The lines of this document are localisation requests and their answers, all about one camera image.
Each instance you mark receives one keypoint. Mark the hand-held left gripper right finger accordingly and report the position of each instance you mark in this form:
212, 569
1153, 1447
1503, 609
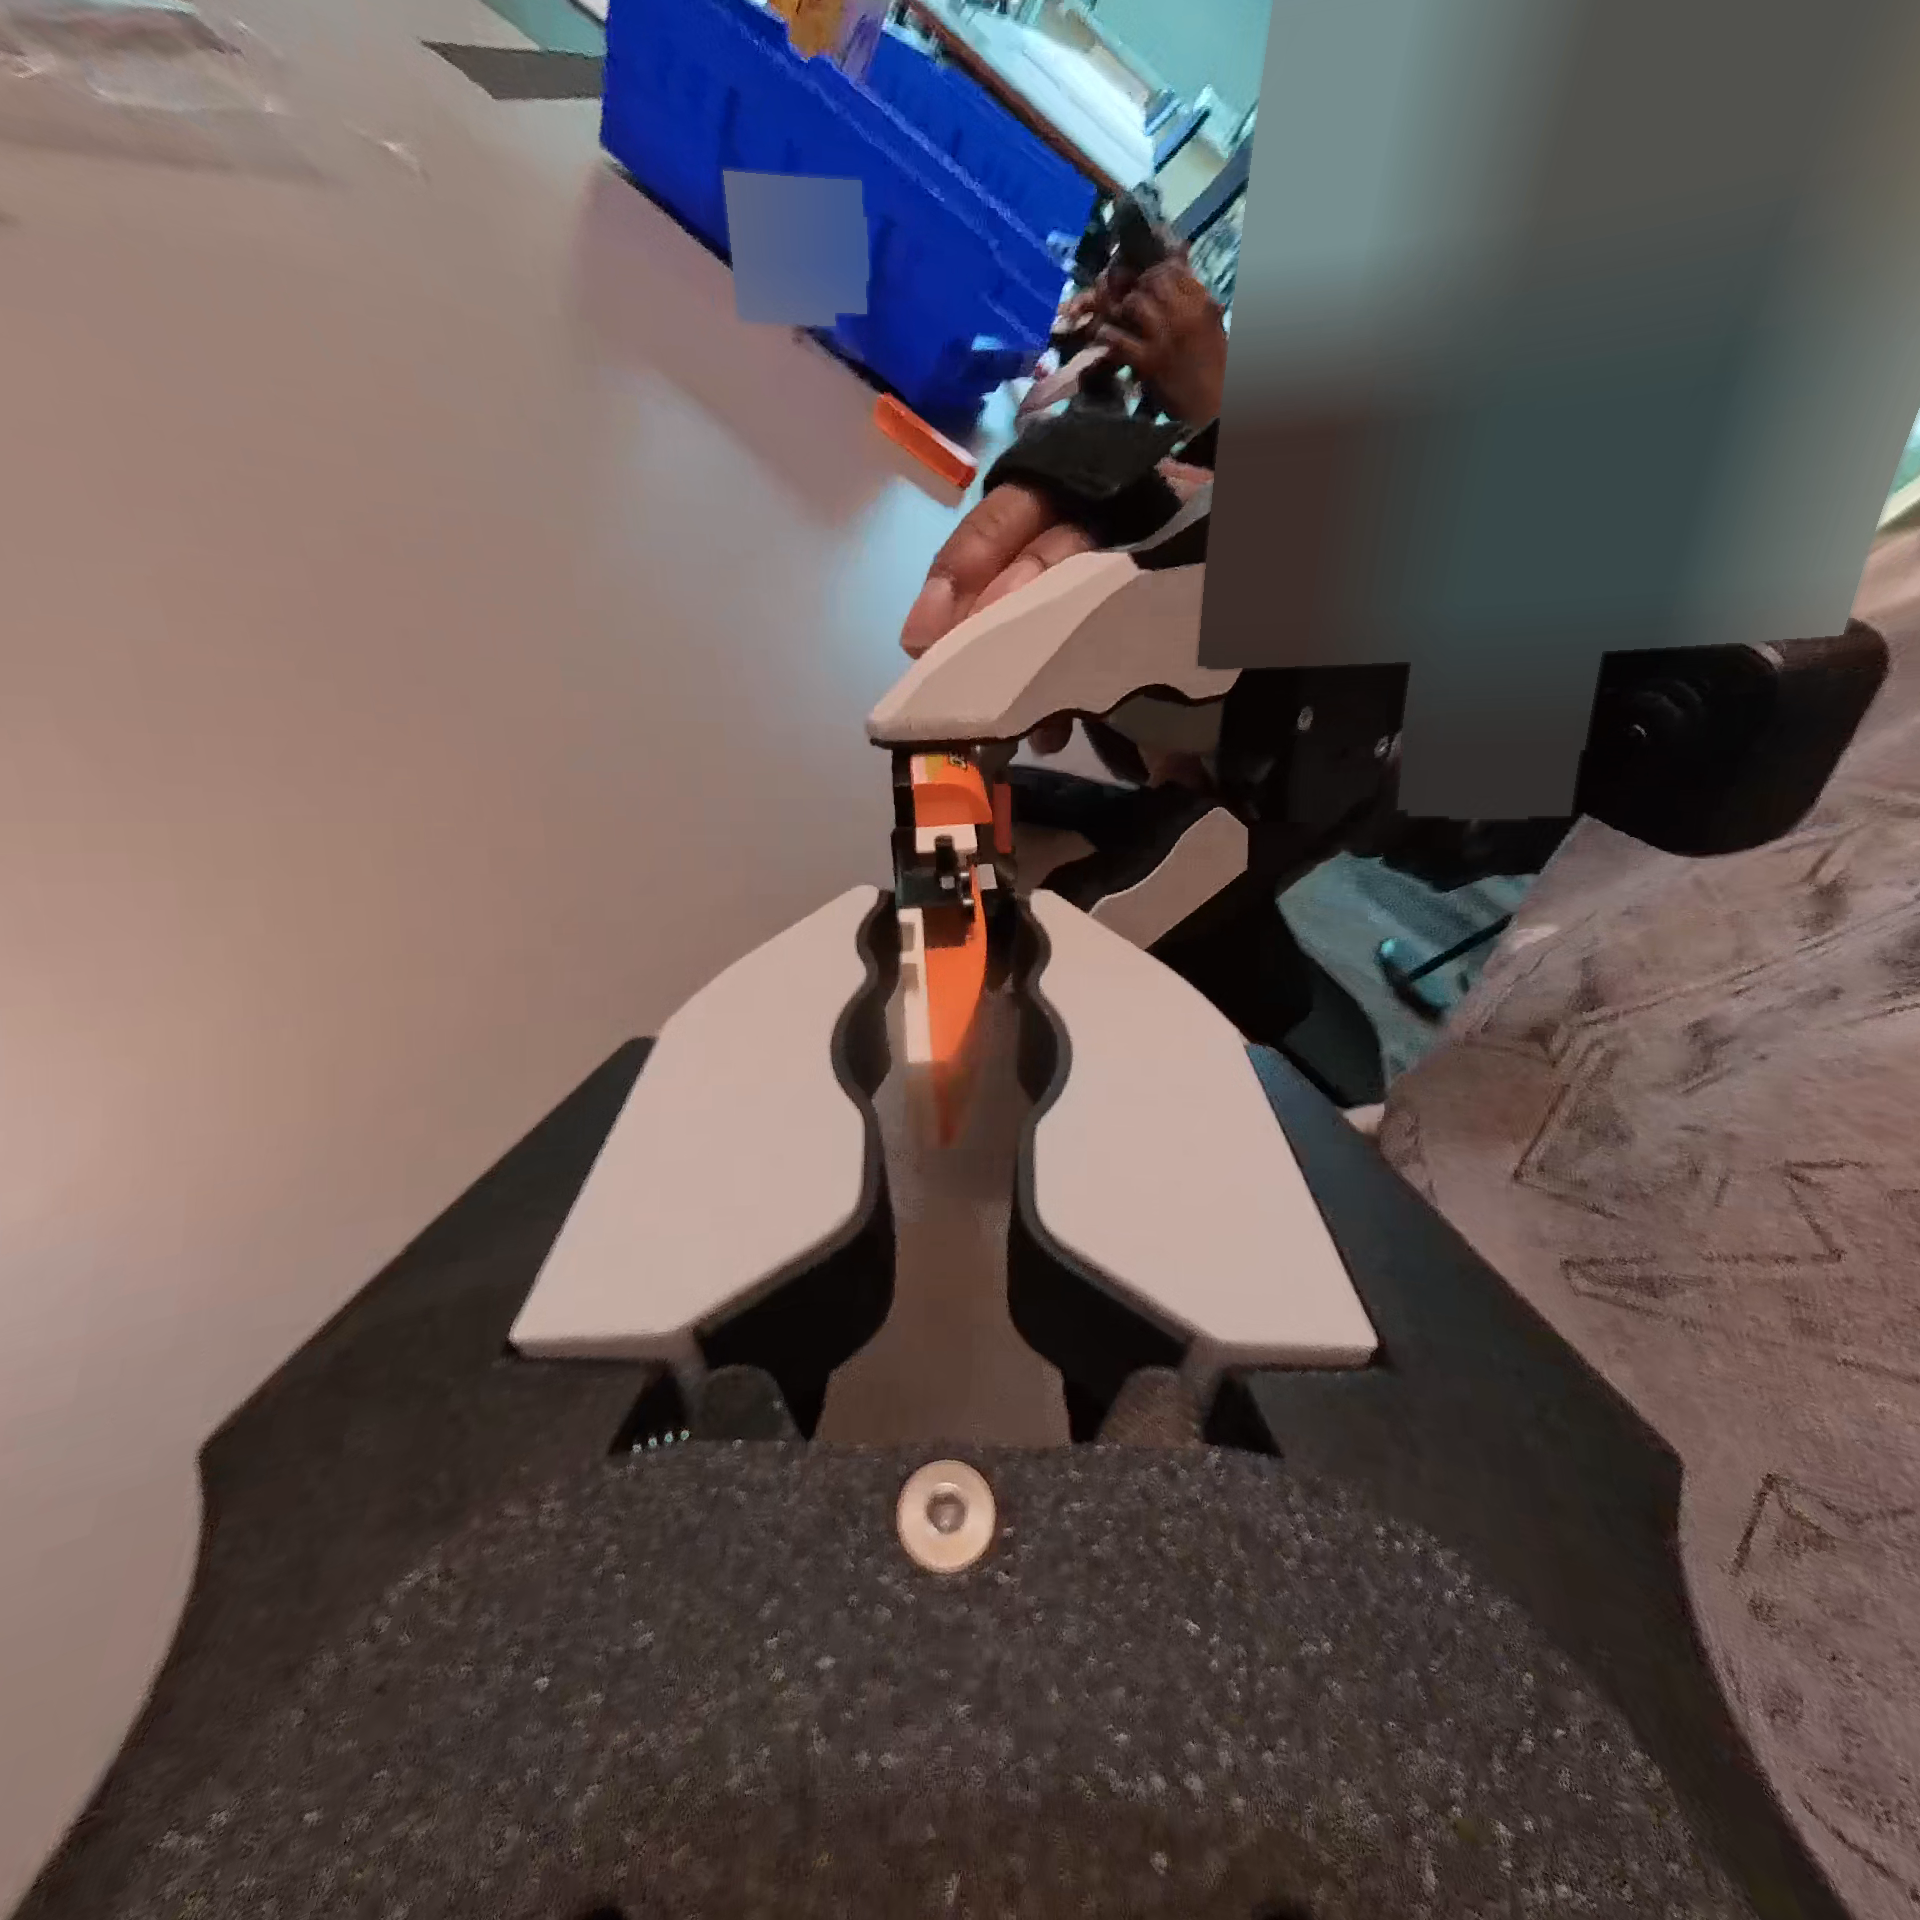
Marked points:
1200, 1170

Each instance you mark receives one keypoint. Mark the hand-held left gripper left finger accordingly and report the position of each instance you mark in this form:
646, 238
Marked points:
721, 1170

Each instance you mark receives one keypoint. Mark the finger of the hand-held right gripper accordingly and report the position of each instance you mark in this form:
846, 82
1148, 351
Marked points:
1052, 644
1156, 871

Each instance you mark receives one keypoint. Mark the orange white lego car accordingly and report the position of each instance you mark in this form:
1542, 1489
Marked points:
950, 990

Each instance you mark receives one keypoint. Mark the person's right hand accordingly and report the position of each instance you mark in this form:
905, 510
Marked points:
1021, 539

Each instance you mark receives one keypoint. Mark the orange plastic part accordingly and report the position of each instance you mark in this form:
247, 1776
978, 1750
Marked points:
924, 441

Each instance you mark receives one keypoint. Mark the blue storage bin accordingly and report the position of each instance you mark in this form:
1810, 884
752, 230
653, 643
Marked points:
856, 180

